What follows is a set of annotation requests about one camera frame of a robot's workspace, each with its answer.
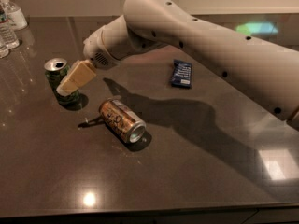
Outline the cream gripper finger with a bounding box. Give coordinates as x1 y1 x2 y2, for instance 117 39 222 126
56 60 96 96

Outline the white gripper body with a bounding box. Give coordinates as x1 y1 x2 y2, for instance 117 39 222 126
83 28 119 70

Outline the green soda can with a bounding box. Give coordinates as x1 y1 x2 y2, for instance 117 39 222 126
44 58 79 105

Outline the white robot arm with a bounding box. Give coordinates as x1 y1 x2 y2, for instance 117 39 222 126
57 0 299 129

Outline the orange soda can lying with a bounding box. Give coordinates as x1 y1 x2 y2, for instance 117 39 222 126
99 99 146 144

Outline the blue snack bar wrapper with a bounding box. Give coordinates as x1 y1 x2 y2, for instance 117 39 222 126
170 60 192 89

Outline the clear plastic water bottle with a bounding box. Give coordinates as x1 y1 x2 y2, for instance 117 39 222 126
0 6 20 49

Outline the hand sanitizer pump bottle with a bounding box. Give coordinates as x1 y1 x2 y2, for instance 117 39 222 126
0 0 28 31

